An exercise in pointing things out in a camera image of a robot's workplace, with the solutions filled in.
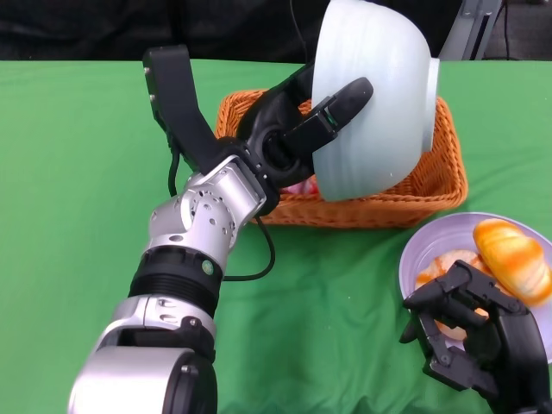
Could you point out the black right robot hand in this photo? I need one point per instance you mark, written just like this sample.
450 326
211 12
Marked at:
509 345

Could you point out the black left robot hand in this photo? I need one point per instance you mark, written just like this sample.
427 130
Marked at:
267 116

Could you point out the grey bowl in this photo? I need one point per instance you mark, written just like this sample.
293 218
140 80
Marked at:
379 86

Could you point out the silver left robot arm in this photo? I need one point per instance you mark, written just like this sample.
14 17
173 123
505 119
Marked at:
194 224

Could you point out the pink and chocolate cake slice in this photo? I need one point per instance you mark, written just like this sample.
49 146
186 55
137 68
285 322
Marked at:
302 187

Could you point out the lavender plate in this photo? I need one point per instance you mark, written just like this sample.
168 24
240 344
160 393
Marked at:
440 237

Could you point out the orange wicker basket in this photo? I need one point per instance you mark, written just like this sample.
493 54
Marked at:
444 172

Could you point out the green tablecloth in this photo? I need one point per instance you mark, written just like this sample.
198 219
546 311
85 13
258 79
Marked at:
86 172

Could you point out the black backdrop curtain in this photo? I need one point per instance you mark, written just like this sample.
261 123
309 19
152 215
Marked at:
86 26

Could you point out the grey metal stand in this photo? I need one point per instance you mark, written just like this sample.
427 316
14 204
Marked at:
470 30

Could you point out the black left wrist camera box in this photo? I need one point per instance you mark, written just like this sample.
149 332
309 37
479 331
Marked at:
172 86

